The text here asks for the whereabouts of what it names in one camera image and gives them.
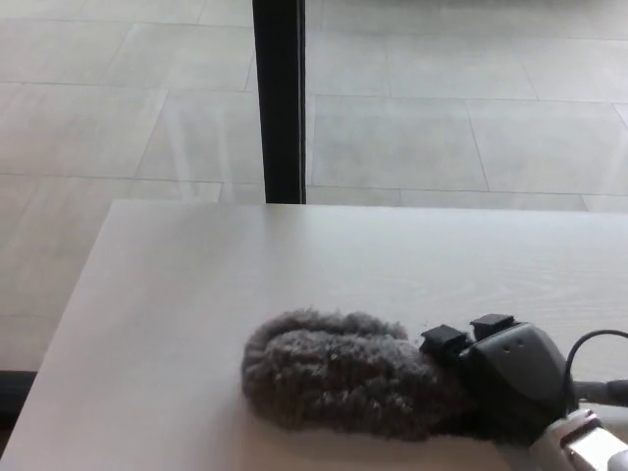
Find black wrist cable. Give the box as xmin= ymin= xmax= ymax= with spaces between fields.
xmin=563 ymin=329 xmax=628 ymax=403

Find grey fluffy microfibre duster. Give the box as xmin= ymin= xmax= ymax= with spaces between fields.
xmin=239 ymin=306 xmax=628 ymax=446

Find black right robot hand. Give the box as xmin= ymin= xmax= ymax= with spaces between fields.
xmin=419 ymin=313 xmax=580 ymax=436

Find black vertical window frame post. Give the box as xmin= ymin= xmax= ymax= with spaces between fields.
xmin=251 ymin=0 xmax=309 ymax=205

